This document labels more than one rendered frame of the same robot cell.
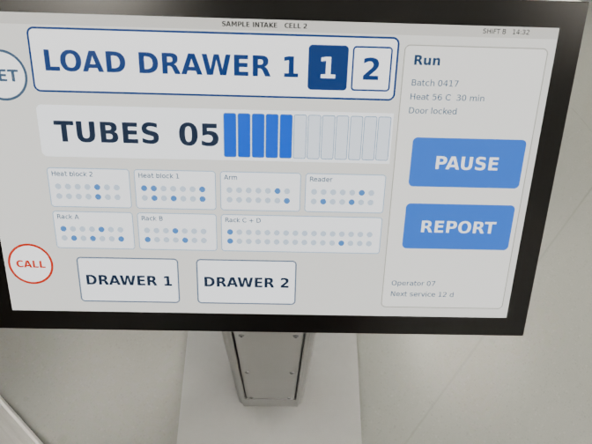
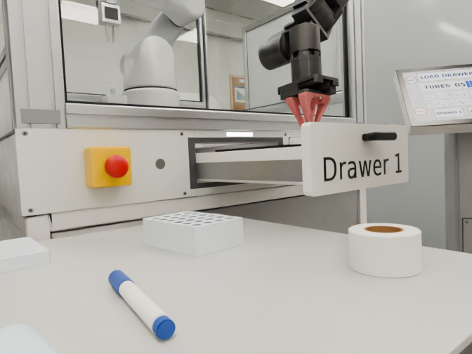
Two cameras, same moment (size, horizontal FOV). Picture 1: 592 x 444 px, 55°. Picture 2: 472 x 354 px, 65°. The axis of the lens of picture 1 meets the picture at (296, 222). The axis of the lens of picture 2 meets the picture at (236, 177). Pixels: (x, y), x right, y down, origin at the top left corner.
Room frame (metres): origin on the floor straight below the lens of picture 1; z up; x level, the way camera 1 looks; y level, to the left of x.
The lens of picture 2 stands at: (-1.23, 0.57, 0.88)
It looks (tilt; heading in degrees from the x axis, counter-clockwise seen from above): 3 degrees down; 14
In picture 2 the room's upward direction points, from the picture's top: 3 degrees counter-clockwise
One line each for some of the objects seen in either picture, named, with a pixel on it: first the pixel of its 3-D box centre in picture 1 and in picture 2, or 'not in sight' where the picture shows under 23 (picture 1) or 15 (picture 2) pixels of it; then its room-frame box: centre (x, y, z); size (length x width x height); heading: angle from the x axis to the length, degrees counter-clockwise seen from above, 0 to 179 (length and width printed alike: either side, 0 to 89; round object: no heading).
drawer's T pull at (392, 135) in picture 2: not in sight; (376, 136); (-0.58, 0.49, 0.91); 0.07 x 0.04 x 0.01; 142
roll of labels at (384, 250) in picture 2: not in sight; (383, 248); (-0.83, 0.51, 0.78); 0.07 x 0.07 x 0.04
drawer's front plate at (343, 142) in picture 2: not in sight; (362, 156); (-0.56, 0.51, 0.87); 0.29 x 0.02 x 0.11; 142
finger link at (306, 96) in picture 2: not in sight; (305, 112); (-0.51, 0.61, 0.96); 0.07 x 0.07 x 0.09; 50
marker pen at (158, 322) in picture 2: not in sight; (136, 298); (-0.96, 0.72, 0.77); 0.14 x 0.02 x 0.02; 45
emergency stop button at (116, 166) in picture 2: not in sight; (115, 166); (-0.66, 0.93, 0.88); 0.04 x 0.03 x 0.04; 142
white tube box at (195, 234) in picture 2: not in sight; (192, 230); (-0.74, 0.76, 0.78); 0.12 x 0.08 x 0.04; 59
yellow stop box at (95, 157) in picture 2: not in sight; (109, 166); (-0.64, 0.95, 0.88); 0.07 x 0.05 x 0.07; 142
